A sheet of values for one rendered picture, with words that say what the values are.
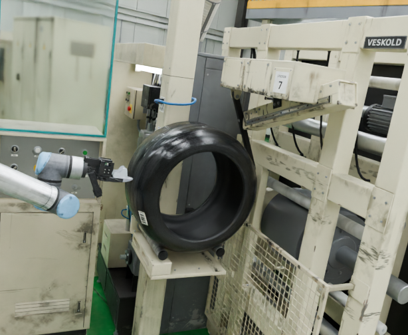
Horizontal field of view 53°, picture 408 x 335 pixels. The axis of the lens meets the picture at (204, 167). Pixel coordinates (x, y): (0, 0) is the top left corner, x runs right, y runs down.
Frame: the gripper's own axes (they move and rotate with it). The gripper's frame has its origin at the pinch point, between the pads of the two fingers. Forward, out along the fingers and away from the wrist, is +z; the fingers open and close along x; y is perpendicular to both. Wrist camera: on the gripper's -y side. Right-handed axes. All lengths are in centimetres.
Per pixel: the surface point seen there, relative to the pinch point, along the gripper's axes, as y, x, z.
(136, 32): 149, 1036, 233
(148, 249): -33.0, 4.4, 17.3
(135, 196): -4.6, -6.9, 2.1
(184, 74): 49, 28, 24
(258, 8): 228, 619, 367
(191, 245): -22.3, -12.0, 30.2
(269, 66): 60, -17, 41
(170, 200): -15.3, 27.6, 31.9
